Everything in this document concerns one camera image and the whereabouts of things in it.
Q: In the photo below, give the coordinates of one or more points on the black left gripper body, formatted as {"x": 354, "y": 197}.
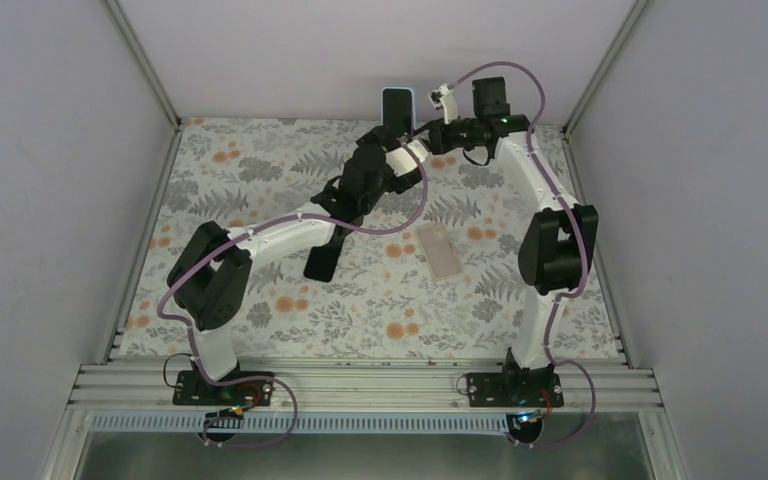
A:
{"x": 377, "y": 140}

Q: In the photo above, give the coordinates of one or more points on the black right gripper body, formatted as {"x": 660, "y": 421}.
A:
{"x": 447, "y": 144}

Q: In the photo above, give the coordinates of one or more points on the phone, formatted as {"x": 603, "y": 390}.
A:
{"x": 398, "y": 110}

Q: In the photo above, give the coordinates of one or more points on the black smartphone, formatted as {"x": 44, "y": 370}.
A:
{"x": 322, "y": 263}

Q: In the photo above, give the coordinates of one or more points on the cream phone case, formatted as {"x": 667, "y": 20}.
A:
{"x": 439, "y": 251}

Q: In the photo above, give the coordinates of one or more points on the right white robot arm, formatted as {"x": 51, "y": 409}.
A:
{"x": 555, "y": 255}

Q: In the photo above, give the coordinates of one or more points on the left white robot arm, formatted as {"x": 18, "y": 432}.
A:
{"x": 208, "y": 283}

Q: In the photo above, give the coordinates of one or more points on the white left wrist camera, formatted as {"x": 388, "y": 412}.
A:
{"x": 403, "y": 163}

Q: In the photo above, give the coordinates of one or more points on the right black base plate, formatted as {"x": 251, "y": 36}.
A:
{"x": 533, "y": 389}

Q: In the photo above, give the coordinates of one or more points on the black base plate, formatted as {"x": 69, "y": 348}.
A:
{"x": 533, "y": 389}
{"x": 248, "y": 388}

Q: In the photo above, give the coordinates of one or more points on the aluminium frame left rail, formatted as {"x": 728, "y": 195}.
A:
{"x": 143, "y": 210}

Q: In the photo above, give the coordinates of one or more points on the white slotted cable duct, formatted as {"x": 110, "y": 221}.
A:
{"x": 306, "y": 423}

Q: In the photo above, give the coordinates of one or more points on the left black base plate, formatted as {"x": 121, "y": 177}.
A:
{"x": 248, "y": 388}

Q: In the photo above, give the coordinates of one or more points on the aluminium front rail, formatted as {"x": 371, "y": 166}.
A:
{"x": 366, "y": 388}

